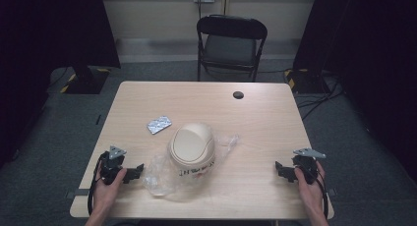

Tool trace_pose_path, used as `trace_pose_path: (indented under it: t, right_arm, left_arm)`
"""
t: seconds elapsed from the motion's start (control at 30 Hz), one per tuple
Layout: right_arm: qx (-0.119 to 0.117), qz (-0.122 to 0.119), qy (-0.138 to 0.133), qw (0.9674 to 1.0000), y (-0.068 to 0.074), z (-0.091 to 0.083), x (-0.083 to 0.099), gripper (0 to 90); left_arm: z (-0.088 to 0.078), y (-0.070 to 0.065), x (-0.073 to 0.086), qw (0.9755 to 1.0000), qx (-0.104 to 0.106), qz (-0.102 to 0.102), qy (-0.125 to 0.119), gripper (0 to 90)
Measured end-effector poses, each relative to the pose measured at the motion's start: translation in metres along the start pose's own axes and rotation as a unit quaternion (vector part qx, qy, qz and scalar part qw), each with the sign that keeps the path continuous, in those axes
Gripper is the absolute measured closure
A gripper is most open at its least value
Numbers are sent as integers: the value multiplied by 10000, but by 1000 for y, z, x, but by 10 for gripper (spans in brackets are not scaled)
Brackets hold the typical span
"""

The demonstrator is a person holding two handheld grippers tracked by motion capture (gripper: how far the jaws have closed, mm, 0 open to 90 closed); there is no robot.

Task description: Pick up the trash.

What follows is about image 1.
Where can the person's right hand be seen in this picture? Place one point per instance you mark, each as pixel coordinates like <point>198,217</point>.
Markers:
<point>310,194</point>

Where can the clear plastic bag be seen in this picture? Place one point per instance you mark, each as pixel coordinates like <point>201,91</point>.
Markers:
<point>157,177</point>

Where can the black curtain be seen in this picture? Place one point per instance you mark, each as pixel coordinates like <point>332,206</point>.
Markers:
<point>367,45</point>
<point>49,39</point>

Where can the black stand base striped tape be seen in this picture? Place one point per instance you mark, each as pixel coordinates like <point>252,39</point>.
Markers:
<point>303,83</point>
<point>86,82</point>

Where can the black folding chair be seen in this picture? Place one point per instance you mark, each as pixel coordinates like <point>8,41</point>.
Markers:
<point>231,49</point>

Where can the silver blister pack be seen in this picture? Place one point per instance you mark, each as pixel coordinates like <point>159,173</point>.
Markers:
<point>159,124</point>

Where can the person's left hand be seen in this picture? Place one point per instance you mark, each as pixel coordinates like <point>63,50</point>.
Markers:
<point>105,192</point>

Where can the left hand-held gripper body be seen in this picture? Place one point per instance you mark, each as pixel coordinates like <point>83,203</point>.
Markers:
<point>110,169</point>

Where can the black table grommet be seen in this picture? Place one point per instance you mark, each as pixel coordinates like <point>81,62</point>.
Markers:
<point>238,95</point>

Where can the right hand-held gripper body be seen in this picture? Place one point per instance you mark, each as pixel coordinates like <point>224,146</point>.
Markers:
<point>308,164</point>

